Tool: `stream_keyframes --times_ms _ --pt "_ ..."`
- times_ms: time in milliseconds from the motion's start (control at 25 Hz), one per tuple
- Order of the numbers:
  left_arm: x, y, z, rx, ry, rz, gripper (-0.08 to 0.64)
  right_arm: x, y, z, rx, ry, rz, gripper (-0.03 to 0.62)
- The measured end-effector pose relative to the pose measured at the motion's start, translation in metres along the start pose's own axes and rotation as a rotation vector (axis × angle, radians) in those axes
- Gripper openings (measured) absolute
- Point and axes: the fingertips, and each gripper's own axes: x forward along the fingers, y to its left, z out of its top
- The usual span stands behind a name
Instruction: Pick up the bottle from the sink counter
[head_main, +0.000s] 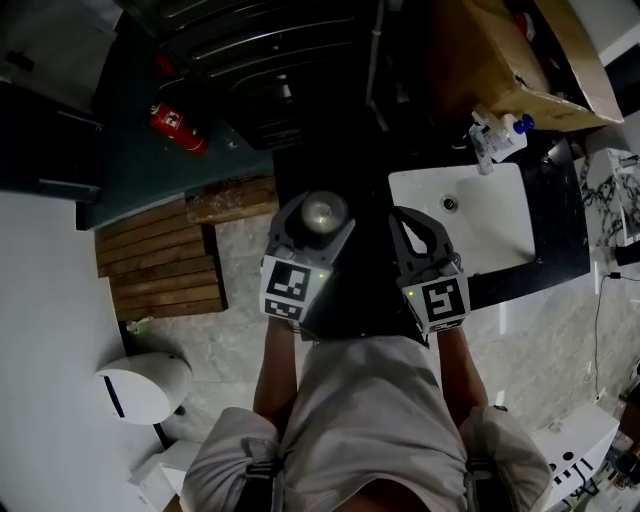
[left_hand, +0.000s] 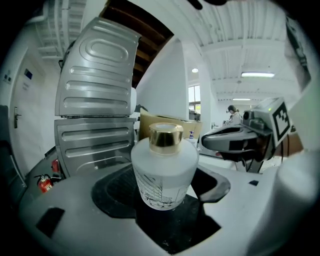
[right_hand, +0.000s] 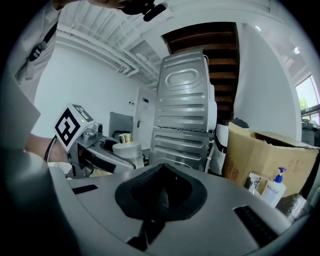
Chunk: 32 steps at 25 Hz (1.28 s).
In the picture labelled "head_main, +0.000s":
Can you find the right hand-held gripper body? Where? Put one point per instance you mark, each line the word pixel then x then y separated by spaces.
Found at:
pixel 445 302

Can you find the red fire extinguisher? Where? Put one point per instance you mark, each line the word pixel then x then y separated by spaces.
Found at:
pixel 180 129
pixel 164 64

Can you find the white cylindrical trash can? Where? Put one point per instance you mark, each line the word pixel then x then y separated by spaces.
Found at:
pixel 142 390

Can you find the black drawer cabinet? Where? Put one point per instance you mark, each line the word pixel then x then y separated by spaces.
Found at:
pixel 260 65

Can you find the person's right forearm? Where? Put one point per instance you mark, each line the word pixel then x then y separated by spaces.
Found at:
pixel 462 370

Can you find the white wall pipe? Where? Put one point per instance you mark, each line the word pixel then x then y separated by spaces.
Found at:
pixel 375 65

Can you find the large open cardboard box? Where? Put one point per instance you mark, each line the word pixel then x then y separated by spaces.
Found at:
pixel 500 65

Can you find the white toilet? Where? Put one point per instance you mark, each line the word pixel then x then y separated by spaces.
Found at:
pixel 165 475

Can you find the chrome faucet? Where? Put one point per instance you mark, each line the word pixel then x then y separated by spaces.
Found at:
pixel 481 142

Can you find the black marble sink countertop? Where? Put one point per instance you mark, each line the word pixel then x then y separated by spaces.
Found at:
pixel 370 190

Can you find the white marble veined cabinet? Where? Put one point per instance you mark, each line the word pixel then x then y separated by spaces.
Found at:
pixel 607 200

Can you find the person's beige shirt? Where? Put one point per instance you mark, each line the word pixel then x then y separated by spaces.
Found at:
pixel 370 410

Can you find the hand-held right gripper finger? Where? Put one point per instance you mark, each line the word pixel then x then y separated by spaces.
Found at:
pixel 440 240
pixel 400 250

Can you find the white rectangular sink basin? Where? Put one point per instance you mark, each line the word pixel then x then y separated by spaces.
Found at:
pixel 485 220

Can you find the white bottle with blue cap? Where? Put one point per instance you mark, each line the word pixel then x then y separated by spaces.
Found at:
pixel 507 136

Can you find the black flat case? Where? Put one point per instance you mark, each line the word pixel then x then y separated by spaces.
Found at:
pixel 45 145

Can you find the person's left forearm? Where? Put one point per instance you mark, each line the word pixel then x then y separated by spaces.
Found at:
pixel 277 375

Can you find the white device with black buttons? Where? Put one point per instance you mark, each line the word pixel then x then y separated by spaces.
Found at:
pixel 575 445

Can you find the brown wooden step platform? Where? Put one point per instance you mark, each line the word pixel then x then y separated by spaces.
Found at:
pixel 160 265

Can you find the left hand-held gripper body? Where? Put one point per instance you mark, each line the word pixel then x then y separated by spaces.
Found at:
pixel 285 287

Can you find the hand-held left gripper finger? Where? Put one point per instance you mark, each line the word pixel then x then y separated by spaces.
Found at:
pixel 342 242
pixel 282 225

